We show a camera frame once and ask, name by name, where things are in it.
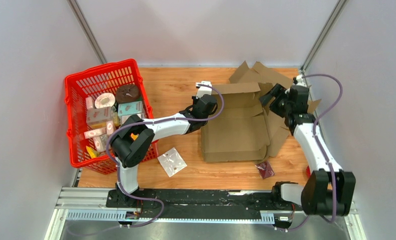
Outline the brown cardboard box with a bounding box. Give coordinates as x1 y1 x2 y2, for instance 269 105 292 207
201 82 270 163

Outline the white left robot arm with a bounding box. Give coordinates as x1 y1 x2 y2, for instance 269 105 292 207
107 94 218 208

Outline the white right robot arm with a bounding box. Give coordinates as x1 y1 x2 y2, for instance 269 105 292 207
259 83 356 217

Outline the teal snack box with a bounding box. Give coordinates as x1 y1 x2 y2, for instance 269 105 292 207
118 101 145 117

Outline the clear plastic bag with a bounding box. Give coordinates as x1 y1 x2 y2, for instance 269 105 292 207
157 147 187 178

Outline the red apple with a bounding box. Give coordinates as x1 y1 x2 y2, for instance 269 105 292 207
305 166 311 179

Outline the dark red packet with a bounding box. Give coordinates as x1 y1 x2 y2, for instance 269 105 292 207
255 161 275 179

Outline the brown round cake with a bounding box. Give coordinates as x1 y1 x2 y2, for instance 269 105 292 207
115 84 141 104

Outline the pink white tape roll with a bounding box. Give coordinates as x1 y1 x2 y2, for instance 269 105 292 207
95 92 116 109

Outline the red plastic basket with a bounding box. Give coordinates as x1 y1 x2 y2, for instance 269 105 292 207
65 58 154 175

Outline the pink white carton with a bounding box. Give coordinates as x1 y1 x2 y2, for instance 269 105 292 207
86 107 114 129

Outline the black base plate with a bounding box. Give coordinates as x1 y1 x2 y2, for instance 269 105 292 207
105 188 304 220

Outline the aluminium front rail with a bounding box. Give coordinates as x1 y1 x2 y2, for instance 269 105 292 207
56 187 305 225

